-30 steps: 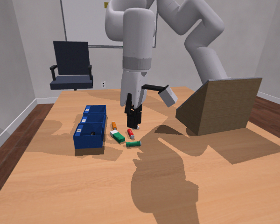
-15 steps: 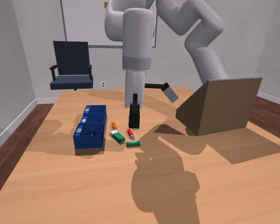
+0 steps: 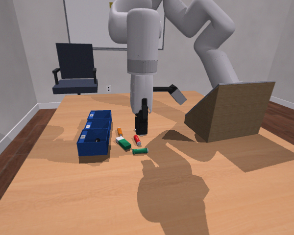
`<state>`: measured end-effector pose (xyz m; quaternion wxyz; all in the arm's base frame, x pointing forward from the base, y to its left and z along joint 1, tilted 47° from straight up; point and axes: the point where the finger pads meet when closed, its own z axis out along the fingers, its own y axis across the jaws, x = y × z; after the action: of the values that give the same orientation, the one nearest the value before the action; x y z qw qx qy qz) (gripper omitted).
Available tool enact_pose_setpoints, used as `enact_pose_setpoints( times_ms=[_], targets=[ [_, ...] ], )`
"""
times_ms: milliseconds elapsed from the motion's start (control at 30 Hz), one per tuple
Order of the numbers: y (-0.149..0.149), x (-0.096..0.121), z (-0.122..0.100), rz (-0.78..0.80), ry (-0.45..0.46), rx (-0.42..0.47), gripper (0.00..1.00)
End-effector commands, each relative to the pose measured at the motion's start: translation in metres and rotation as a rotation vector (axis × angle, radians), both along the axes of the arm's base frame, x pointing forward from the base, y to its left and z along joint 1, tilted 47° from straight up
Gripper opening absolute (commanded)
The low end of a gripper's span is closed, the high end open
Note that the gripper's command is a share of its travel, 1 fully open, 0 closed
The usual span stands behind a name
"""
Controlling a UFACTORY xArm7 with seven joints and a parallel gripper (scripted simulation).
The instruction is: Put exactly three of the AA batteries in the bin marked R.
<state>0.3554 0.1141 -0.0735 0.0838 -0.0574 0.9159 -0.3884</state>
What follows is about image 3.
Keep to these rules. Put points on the red aa battery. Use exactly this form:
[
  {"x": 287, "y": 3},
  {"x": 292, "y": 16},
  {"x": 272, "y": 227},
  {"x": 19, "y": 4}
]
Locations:
[{"x": 137, "y": 140}]

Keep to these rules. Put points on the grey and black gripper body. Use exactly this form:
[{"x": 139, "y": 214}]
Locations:
[{"x": 141, "y": 86}]

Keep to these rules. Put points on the green and white eraser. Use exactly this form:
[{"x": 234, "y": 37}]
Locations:
[{"x": 123, "y": 143}]

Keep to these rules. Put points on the blue three-compartment bin rack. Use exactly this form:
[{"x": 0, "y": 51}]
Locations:
[{"x": 98, "y": 125}]

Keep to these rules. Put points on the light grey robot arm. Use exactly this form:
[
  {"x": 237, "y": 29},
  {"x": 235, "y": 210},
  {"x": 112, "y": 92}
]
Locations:
[{"x": 137, "y": 24}]

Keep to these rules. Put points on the green aa battery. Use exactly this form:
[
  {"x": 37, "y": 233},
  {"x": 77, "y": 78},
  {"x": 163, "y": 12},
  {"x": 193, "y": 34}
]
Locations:
[{"x": 142, "y": 150}]

